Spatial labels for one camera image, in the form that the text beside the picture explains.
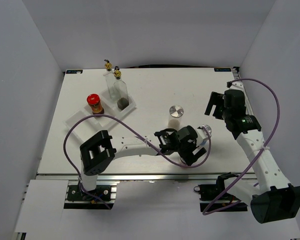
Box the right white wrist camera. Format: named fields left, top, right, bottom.
left=226, top=80, right=245, bottom=92

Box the aluminium front rail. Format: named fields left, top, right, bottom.
left=34, top=173, right=256, bottom=183

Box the white compartment organizer tray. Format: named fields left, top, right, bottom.
left=63, top=90, right=136, bottom=143

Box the small red-label lid jar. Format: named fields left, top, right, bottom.
left=179, top=156, right=189, bottom=168

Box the aluminium rail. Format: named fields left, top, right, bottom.
left=34, top=173, right=256, bottom=183
left=230, top=66, right=254, bottom=115

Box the dark sauce glass bottle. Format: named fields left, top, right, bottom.
left=113, top=66, right=129, bottom=110

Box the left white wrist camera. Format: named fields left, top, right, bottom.
left=195, top=126, right=211, bottom=148

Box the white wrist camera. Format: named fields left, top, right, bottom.
left=195, top=126, right=211, bottom=148
left=226, top=80, right=245, bottom=92

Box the clear liquid glass bottle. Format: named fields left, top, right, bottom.
left=103, top=59, right=118, bottom=102

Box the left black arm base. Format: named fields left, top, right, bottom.
left=63, top=183, right=117, bottom=210

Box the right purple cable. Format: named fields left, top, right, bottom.
left=202, top=77, right=281, bottom=216

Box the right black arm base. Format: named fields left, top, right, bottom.
left=193, top=172, right=248, bottom=212

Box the blue label silver-lid jar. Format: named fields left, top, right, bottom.
left=198, top=123, right=213, bottom=148

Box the tall jar white powder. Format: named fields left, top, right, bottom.
left=167, top=105, right=184, bottom=130

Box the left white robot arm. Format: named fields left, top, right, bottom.
left=78, top=125, right=211, bottom=200

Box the right side aluminium rail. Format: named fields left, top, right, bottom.
left=230, top=66, right=254, bottom=115

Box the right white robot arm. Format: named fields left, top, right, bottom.
left=205, top=89, right=300, bottom=224

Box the red lid sauce jar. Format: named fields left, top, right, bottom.
left=86, top=93, right=105, bottom=115

